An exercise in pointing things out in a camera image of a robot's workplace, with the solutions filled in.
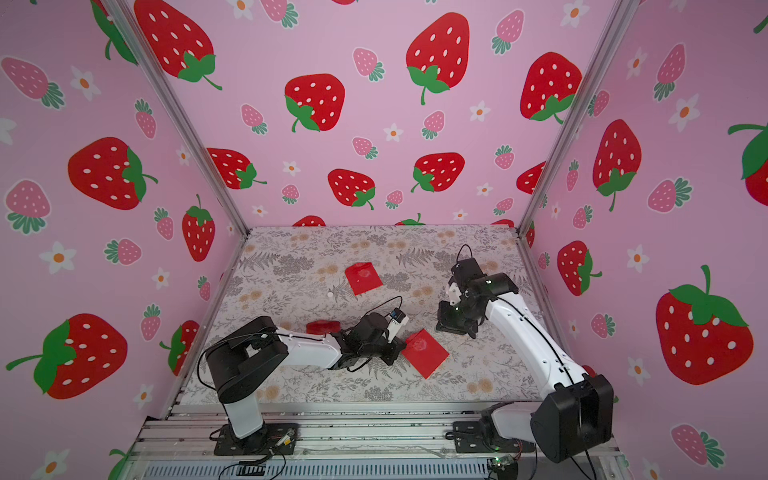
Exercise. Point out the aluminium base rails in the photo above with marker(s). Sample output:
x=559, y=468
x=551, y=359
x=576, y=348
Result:
x=353, y=441

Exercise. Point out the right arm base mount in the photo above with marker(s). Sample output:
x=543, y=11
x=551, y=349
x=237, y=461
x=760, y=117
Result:
x=503, y=428

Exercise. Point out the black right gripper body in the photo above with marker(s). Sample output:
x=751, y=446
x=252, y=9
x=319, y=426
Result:
x=455, y=318

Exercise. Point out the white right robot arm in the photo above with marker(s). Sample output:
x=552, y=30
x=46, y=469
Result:
x=575, y=411

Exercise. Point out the aluminium frame post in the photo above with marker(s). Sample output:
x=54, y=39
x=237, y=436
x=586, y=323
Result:
x=611, y=38
x=128, y=27

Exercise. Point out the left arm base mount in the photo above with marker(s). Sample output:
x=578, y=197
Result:
x=271, y=439

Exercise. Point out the aluminium frame post right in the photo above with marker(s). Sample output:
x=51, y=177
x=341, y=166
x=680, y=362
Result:
x=611, y=38

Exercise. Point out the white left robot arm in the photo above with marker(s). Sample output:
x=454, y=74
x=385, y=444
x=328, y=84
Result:
x=242, y=361

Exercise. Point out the aluminium frame post left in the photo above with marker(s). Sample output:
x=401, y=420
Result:
x=128, y=27

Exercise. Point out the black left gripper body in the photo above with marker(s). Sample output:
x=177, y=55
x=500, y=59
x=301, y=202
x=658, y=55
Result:
x=382, y=349

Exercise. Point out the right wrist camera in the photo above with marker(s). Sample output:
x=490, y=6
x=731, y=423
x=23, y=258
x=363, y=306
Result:
x=454, y=294

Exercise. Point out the red envelope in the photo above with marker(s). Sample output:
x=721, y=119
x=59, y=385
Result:
x=424, y=353
x=323, y=327
x=362, y=278

